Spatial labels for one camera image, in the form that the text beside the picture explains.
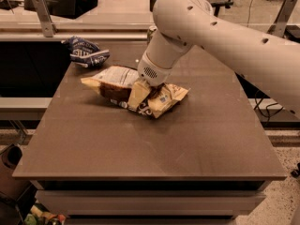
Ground grey table base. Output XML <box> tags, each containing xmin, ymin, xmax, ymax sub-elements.
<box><xmin>37</xmin><ymin>189</ymin><xmax>265</xmax><ymax>224</ymax></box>

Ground metal bracket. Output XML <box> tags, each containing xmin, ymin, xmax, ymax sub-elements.
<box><xmin>267</xmin><ymin>0</ymin><xmax>298</xmax><ymax>38</ymax></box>
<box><xmin>31</xmin><ymin>0</ymin><xmax>56</xmax><ymax>38</ymax></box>

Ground black cable at right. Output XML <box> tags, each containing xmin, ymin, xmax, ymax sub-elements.
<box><xmin>253</xmin><ymin>89</ymin><xmax>285</xmax><ymax>120</ymax></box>

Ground brown chip bag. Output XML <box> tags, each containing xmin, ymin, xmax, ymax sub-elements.
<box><xmin>81</xmin><ymin>66</ymin><xmax>188</xmax><ymax>118</ymax></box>

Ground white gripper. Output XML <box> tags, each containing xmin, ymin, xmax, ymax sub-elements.
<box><xmin>127</xmin><ymin>52</ymin><xmax>171</xmax><ymax>110</ymax></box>

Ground left metal bracket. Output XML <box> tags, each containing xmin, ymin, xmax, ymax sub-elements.
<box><xmin>31</xmin><ymin>0</ymin><xmax>56</xmax><ymax>38</ymax></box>

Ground brown bin at left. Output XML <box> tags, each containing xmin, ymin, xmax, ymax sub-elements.
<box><xmin>0</xmin><ymin>144</ymin><xmax>31</xmax><ymax>200</ymax></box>

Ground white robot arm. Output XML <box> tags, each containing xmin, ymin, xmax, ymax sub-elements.
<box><xmin>138</xmin><ymin>0</ymin><xmax>300</xmax><ymax>117</ymax></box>

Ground colourful items under table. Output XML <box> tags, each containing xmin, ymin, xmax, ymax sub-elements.
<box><xmin>23</xmin><ymin>203</ymin><xmax>66</xmax><ymax>225</ymax></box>

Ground right metal bracket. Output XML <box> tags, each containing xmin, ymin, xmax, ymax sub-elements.
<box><xmin>267</xmin><ymin>0</ymin><xmax>298</xmax><ymax>38</ymax></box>

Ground blue chip bag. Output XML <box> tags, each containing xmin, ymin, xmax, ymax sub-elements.
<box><xmin>62</xmin><ymin>36</ymin><xmax>110</xmax><ymax>68</ymax></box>

